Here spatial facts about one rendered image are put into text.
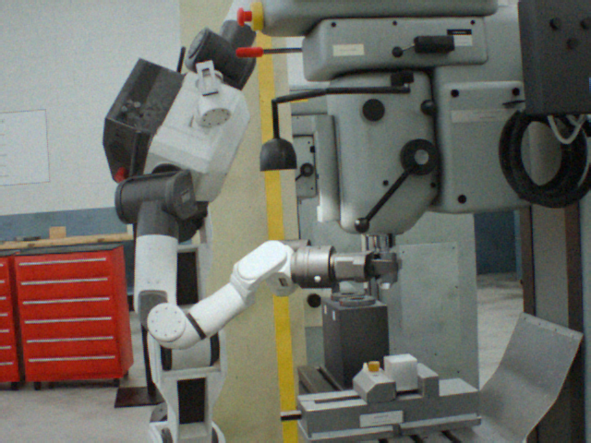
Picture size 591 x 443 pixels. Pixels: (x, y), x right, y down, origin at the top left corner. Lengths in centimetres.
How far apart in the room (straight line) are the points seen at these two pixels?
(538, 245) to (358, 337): 49
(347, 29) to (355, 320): 75
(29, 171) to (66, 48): 157
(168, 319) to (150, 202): 26
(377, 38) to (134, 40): 927
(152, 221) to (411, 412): 66
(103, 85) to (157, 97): 882
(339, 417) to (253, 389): 190
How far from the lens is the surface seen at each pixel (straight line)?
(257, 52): 185
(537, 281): 200
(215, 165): 195
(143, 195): 187
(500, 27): 178
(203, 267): 228
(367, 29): 169
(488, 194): 173
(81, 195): 1078
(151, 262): 183
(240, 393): 357
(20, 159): 1088
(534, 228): 199
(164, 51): 1086
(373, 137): 169
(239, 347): 353
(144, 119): 197
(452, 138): 171
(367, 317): 212
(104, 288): 624
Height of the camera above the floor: 144
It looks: 3 degrees down
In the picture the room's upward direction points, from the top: 4 degrees counter-clockwise
